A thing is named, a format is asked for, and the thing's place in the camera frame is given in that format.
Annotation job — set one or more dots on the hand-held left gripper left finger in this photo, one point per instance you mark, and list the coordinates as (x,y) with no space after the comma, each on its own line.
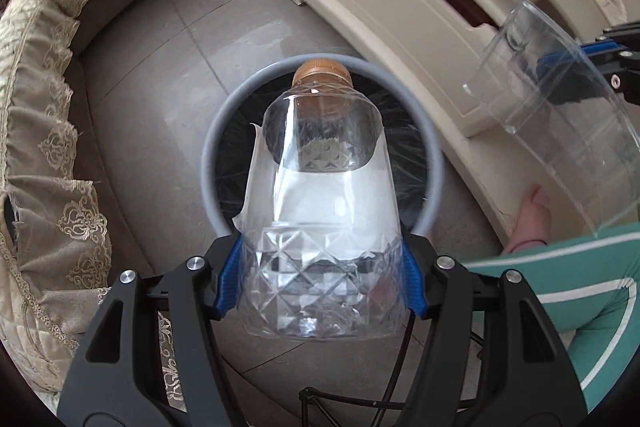
(229,279)

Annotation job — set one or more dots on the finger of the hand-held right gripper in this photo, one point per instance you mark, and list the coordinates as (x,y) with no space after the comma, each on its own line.
(597,48)
(600,84)

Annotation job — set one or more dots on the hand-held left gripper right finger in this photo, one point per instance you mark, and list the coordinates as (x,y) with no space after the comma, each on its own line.
(416,279)

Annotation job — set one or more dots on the clear plastic cup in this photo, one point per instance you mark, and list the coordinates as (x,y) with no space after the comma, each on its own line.
(550,132)

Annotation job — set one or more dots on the clear plastic bottle brown cap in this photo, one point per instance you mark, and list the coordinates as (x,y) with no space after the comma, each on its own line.
(320,227)

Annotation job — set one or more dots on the grey bin with black bag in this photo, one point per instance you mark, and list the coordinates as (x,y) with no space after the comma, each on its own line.
(212,147)

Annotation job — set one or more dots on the person's bare foot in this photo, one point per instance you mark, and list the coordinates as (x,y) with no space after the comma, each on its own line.
(532,219)

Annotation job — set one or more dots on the person's leg in green pants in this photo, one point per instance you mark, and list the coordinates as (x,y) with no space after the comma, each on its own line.
(590,287)

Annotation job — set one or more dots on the cream coffee table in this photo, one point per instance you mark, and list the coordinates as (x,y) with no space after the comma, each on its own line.
(400,7)

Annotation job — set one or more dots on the beige quilted sofa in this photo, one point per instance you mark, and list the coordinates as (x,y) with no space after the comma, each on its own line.
(45,167)

